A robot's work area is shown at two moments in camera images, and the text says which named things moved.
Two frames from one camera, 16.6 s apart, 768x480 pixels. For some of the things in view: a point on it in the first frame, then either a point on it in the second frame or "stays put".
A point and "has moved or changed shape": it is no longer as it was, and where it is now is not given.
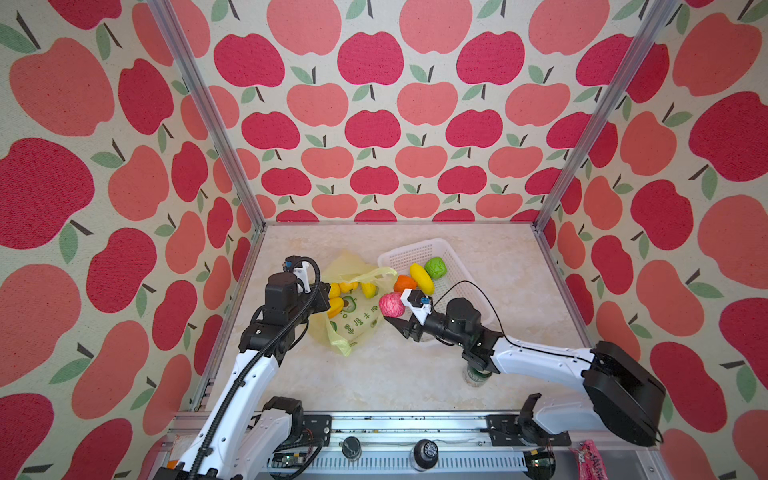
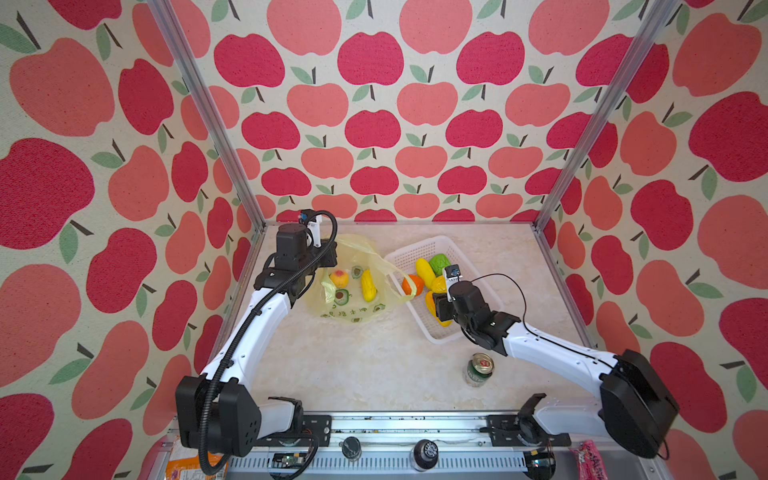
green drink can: (477, 376) stays put
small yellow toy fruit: (347, 286) → (439, 285)
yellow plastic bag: (355, 284) has moved or changed shape
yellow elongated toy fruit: (422, 278) has moved or changed shape
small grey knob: (351, 448) stays put
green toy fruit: (436, 267) has moved or changed shape
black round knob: (424, 455) stays put
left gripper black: (323, 303) → (329, 260)
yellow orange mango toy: (336, 303) has moved or changed shape
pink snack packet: (589, 461) stays put
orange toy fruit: (404, 282) has moved or changed shape
